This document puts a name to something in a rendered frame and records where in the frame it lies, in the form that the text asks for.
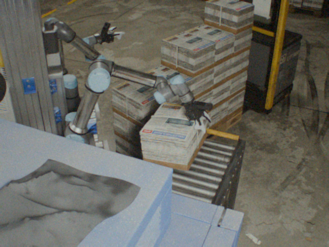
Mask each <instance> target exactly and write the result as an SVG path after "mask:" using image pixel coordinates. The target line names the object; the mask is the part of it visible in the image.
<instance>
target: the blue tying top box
mask: <svg viewBox="0 0 329 247"><path fill-rule="evenodd" d="M48 159H51V160H55V161H59V162H62V163H64V164H66V165H69V166H72V167H74V168H76V169H78V170H81V171H85V172H89V173H91V174H96V175H103V176H108V177H111V178H117V179H122V180H125V181H129V182H130V183H133V184H135V185H137V186H139V187H141V189H140V191H139V194H138V195H137V197H136V199H135V200H134V201H133V203H131V204H130V205H129V206H128V207H127V208H126V209H124V210H123V211H121V212H120V213H118V214H117V215H115V216H113V217H110V218H107V219H105V220H104V221H102V222H101V223H100V224H98V225H97V226H96V227H95V228H94V229H93V230H92V231H91V232H90V233H89V234H88V235H87V236H86V237H85V238H84V239H83V240H82V242H81V243H80V244H79V245H78V246H77V247H158V246H159V245H160V243H161V241H162V239H163V237H164V235H165V233H166V231H167V230H168V228H169V226H170V224H171V199H172V173H173V169H172V168H170V167H166V166H162V165H158V164H154V163H150V162H146V161H144V160H141V159H137V158H134V157H129V156H126V155H124V154H120V153H116V152H112V151H108V150H106V149H102V148H99V147H95V146H91V145H88V144H86V143H82V142H78V141H75V140H71V139H68V138H66V137H62V136H58V135H55V134H51V133H48V132H44V131H42V130H38V129H35V128H32V127H28V126H25V125H21V124H19V123H15V122H11V121H8V120H6V119H2V118H0V190H1V189H2V188H3V187H4V186H6V185H8V184H9V183H10V181H11V180H17V179H20V178H23V177H25V176H27V175H28V174H30V173H32V172H34V171H35V170H37V169H38V168H39V167H40V166H42V165H43V164H44V163H45V162H46V161H47V160H48Z"/></svg>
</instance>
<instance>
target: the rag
mask: <svg viewBox="0 0 329 247"><path fill-rule="evenodd" d="M140 189H141V187H139V186H137V185H135V184H133V183H130V182H129V181H125V180H122V179H117V178H111V177H108V176H103V175H96V174H91V173H89V172H85V171H81V170H78V169H76V168H74V167H72V166H69V165H66V164H64V163H62V162H59V161H55V160H51V159H48V160H47V161H46V162H45V163H44V164H43V165H42V166H40V167H39V168H38V169H37V170H35V171H34V172H32V173H30V174H28V175H27V176H25V177H23V178H20V179H17V180H11V181H10V183H9V184H8V185H6V186H4V187H3V188H2V189H1V190H0V247H77V246H78V245H79V244H80V243H81V242H82V240H83V239H84V238H85V237H86V236H87V235H88V234H89V233H90V232H91V231H92V230H93V229H94V228H95V227H96V226H97V225H98V224H100V223H101V222H102V221H104V220H105V219H107V218H110V217H113V216H115V215H117V214H118V213H120V212H121V211H123V210H124V209H126V208H127V207H128V206H129V205H130V204H131V203H133V201H134V200H135V199H136V197H137V195H138V194H139V191H140Z"/></svg>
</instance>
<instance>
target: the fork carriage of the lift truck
mask: <svg viewBox="0 0 329 247"><path fill-rule="evenodd" d="M265 89H266V88H264V87H262V86H259V85H256V84H254V83H253V82H250V81H248V80H246V89H245V95H244V101H243V104H244V105H247V106H249V108H250V109H252V110H254V111H256V112H258V113H261V112H262V109H263V104H264V98H265V92H266V90H265Z"/></svg>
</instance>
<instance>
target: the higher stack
mask: <svg viewBox="0 0 329 247"><path fill-rule="evenodd" d="M254 6H255V5H254V4H250V3H246V2H240V1H239V0H209V1H207V2H206V7H205V20H206V21H211V22H214V23H217V24H220V25H223V26H226V27H229V28H233V29H239V28H243V27H245V26H247V25H249V24H252V23H253V20H254V15H253V14H254V13H253V12H254ZM205 25H206V26H210V25H207V24H205ZM210 27H213V26H210ZM213 28H216V27H213ZM216 29H220V28H216ZM220 30H221V31H224V32H228V31H225V30H222V29H220ZM228 33H231V34H234V35H235V40H234V53H235V52H237V51H239V50H241V49H243V48H245V47H248V46H250V43H251V39H252V28H249V29H247V30H245V31H243V32H240V33H237V34H235V33H232V32H228ZM249 52H250V50H247V51H245V52H244V53H242V54H240V55H238V56H236V57H233V62H232V75H234V74H235V73H237V72H239V71H241V70H242V69H244V68H246V67H247V66H248V63H249ZM231 80H232V82H231V88H230V95H232V94H233V93H235V92H237V91H238V90H240V89H242V88H244V87H245V86H246V80H247V71H244V72H243V73H241V74H239V75H238V76H236V77H234V78H233V79H231ZM244 95H245V90H244V91H242V92H240V93H238V94H237V95H236V96H234V97H233V98H231V99H230V100H229V103H228V105H229V107H228V108H229V109H228V114H227V115H229V114H231V113H232V112H233V111H235V110H236V109H238V108H240V107H241V106H242V105H243V101H244ZM242 111H243V109H241V110H239V111H238V112H237V113H235V114H234V115H232V116H231V117H229V118H227V120H226V121H227V125H226V130H228V129H229V128H231V126H233V125H234V124H235V123H237V122H239V121H240V120H241V119H242V118H241V117H242Z"/></svg>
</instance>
